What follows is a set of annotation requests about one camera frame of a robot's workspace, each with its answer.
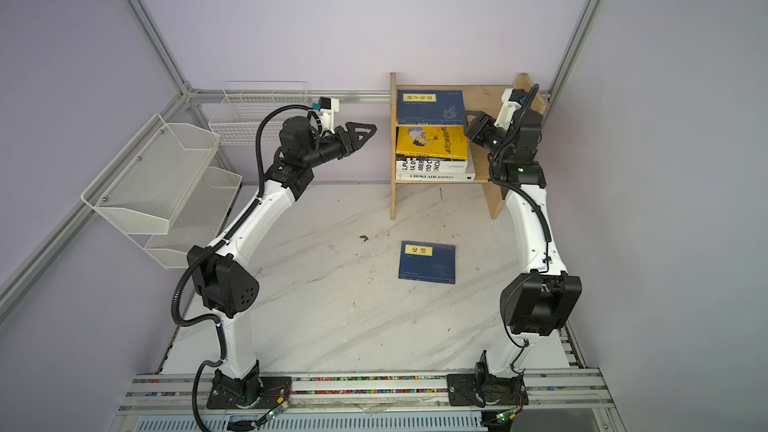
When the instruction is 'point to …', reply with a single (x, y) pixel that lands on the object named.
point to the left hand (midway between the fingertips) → (373, 130)
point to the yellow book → (447, 142)
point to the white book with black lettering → (431, 165)
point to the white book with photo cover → (435, 176)
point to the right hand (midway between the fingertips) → (466, 113)
